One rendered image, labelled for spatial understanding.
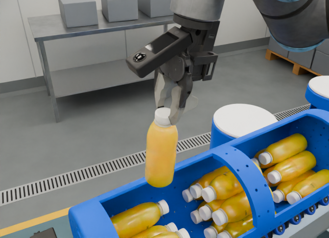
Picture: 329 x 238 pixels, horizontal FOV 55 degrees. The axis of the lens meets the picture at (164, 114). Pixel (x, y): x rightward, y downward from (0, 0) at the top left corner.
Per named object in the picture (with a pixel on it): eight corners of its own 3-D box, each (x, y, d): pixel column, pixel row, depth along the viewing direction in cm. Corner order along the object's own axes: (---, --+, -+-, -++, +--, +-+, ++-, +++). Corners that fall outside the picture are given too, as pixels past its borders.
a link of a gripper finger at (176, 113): (199, 126, 65) (204, 82, 61) (176, 131, 61) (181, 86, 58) (189, 120, 67) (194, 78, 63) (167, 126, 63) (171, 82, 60)
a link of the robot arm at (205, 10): (197, -6, 48) (161, -20, 54) (190, 26, 50) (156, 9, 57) (237, -4, 53) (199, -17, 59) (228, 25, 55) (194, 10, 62)
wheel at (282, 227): (283, 218, 99) (278, 217, 101) (273, 224, 97) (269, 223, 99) (288, 231, 99) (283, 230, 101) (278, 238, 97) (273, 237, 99)
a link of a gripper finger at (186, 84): (190, 109, 59) (195, 63, 56) (184, 111, 58) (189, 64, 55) (175, 102, 63) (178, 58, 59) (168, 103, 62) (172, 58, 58)
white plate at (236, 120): (201, 122, 136) (201, 125, 136) (263, 147, 121) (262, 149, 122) (231, 97, 154) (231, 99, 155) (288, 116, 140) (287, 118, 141)
